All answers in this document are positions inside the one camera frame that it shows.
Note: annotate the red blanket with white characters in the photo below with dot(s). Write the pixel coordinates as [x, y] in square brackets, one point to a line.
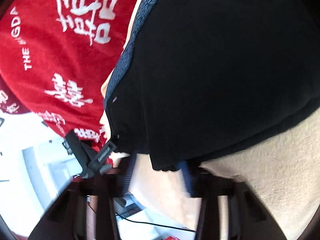
[55, 57]

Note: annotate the peach cream towel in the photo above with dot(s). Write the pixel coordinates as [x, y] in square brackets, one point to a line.
[280, 169]

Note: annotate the black pants with blue trim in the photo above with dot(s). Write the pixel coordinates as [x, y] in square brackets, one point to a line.
[212, 67]

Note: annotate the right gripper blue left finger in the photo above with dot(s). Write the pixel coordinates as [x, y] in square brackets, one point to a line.
[129, 172]

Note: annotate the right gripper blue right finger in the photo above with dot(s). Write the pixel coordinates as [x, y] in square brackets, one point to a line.
[189, 177]

